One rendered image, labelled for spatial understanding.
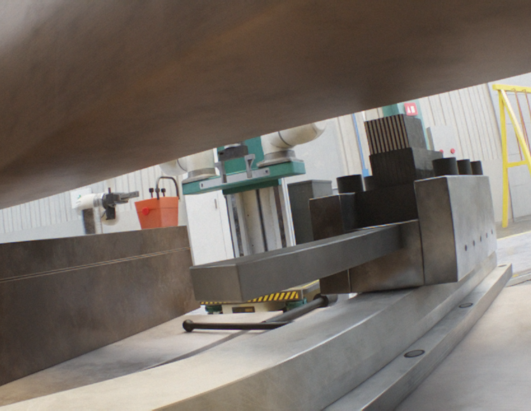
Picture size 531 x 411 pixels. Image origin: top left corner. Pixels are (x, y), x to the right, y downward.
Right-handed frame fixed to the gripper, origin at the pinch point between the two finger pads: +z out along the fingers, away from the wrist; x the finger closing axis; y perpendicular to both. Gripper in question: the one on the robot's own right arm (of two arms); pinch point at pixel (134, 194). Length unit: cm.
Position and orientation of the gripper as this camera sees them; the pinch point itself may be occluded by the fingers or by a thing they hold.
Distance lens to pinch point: 226.9
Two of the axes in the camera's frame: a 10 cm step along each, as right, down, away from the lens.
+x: 3.1, -0.2, 9.5
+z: 9.4, -1.5, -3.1
